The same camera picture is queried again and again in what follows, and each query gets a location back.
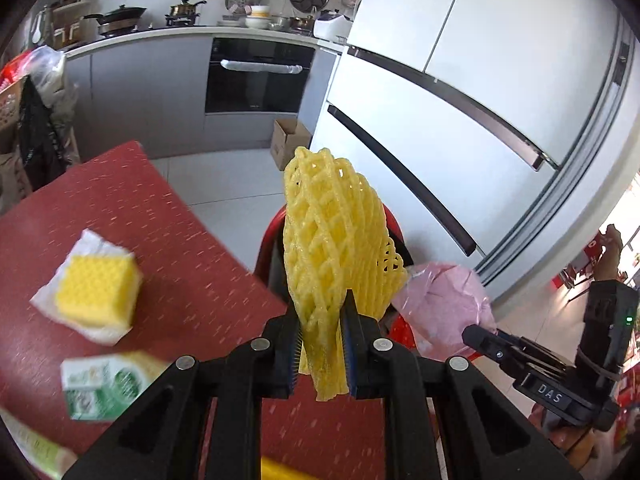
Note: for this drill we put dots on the stacked white bowls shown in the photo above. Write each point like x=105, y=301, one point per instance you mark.
x=257, y=17

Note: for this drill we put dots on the black built-in oven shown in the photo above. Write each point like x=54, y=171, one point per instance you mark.
x=251, y=76

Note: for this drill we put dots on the yellow foam fruit net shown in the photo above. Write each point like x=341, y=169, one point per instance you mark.
x=323, y=178

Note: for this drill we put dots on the white rice cooker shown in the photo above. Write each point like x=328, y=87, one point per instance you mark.
x=333, y=26

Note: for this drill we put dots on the green drink bottle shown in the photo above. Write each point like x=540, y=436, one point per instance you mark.
x=101, y=388

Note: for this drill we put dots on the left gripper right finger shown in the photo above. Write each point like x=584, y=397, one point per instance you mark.
x=442, y=419

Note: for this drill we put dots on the pink plastic bag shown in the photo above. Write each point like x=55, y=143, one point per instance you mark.
x=438, y=301

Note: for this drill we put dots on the yellow sponge on tissue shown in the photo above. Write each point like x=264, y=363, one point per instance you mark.
x=94, y=291

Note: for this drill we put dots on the black plastic bag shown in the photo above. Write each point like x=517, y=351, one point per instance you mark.
x=40, y=144

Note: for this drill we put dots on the light green spray can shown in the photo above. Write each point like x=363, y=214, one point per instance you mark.
x=46, y=456

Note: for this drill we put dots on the steel cooking pot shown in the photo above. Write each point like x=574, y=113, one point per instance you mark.
x=184, y=13

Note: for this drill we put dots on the white refrigerator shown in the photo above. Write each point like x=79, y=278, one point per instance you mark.
x=500, y=133

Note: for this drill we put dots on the small cardboard box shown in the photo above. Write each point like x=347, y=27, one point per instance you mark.
x=288, y=134

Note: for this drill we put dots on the red plastic chair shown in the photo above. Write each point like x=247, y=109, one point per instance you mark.
x=330, y=250

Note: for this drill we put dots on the black trash bin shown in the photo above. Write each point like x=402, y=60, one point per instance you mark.
x=270, y=266

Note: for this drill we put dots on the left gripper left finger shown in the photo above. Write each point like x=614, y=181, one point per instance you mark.
x=201, y=419

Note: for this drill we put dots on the grey lower cabinets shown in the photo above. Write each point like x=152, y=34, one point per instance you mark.
x=147, y=90

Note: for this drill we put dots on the red plastic basket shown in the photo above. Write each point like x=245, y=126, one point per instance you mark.
x=11, y=72

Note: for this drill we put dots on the black wok with lid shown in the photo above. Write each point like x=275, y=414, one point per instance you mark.
x=117, y=22

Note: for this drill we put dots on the white plastic bag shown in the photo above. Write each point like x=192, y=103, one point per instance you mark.
x=45, y=67

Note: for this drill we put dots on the person's right hand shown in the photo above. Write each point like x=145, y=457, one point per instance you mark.
x=576, y=444

